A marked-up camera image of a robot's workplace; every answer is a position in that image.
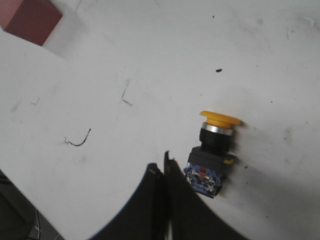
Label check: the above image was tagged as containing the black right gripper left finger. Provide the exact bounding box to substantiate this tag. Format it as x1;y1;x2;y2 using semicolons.
91;163;167;240

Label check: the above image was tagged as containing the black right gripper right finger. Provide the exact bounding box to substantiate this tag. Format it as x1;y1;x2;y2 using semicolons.
163;150;247;240

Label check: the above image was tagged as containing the yellow mushroom push button switch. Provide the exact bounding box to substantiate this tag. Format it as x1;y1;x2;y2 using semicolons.
182;110;241;199

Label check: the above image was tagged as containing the pink cube block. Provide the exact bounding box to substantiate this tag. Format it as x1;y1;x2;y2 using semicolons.
0;0;63;46

